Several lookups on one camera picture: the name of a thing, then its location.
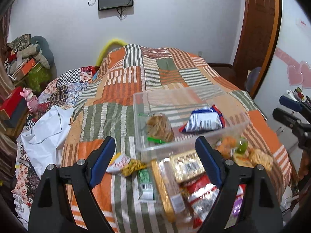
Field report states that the purple label bread pack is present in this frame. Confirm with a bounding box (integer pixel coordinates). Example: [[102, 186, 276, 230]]
[[225, 184, 246, 229]]

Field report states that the orange pastry bag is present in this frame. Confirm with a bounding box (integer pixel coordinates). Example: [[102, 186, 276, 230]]
[[233, 149, 274, 171]]

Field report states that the green jelly cup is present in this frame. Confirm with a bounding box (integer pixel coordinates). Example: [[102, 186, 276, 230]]
[[236, 137, 248, 155]]

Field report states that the red white chip bag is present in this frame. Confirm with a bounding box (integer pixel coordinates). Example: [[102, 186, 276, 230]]
[[180, 174, 219, 229]]

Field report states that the gold foil snack pack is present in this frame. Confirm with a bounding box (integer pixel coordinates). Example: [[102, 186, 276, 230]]
[[169, 150, 205, 183]]

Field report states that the blue white snack bag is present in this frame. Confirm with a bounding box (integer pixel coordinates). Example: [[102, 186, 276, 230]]
[[179, 105, 226, 133]]

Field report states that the long cracker sleeve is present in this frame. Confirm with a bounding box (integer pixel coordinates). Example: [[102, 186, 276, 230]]
[[150, 158, 192, 225]]

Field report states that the round cookies clear bag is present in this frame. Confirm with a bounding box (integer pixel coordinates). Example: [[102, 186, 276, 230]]
[[139, 113, 175, 144]]

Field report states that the clear plastic storage bin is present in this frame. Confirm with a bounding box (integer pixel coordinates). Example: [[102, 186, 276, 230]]
[[133, 85, 250, 162]]

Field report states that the white plastic bag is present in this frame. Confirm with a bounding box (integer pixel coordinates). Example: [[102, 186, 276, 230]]
[[18, 106, 73, 177]]

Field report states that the yellow noodle snack packet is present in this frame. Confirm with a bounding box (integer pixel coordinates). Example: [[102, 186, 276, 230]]
[[106, 153, 147, 177]]

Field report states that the orange cookie bag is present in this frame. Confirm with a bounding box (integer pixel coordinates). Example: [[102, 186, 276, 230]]
[[215, 136, 237, 159]]

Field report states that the green white snack packet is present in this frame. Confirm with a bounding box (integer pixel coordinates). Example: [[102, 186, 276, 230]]
[[138, 168, 156, 203]]

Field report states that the brown wooden door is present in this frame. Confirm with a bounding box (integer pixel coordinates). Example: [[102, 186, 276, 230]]
[[233, 0, 281, 98]]

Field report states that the pink plush toy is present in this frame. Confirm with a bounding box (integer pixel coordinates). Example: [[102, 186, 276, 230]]
[[20, 88, 38, 113]]

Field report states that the red gift box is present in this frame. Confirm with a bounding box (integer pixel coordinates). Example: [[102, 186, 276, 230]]
[[0, 86, 23, 120]]

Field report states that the checkered patchwork blanket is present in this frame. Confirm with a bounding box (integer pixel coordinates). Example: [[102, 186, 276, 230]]
[[12, 66, 97, 228]]

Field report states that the striped red curtain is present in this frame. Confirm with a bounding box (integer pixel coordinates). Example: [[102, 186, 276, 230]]
[[0, 5, 15, 101]]

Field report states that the green storage box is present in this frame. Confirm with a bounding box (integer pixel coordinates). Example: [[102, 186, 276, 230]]
[[25, 63, 52, 96]]

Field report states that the patchwork striped quilt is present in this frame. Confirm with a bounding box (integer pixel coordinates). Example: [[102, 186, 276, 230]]
[[61, 44, 292, 232]]

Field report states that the orange shoe box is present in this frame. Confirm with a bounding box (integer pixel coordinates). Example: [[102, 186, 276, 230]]
[[12, 58, 37, 81]]

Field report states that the grey plush elephant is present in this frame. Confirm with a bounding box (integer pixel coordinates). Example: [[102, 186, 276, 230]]
[[17, 36, 54, 69]]

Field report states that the yellow headboard hoop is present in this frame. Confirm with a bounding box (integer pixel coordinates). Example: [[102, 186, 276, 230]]
[[94, 38, 127, 67]]

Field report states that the pink heart wall sticker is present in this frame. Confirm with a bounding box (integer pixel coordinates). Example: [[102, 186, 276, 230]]
[[275, 47, 311, 89]]

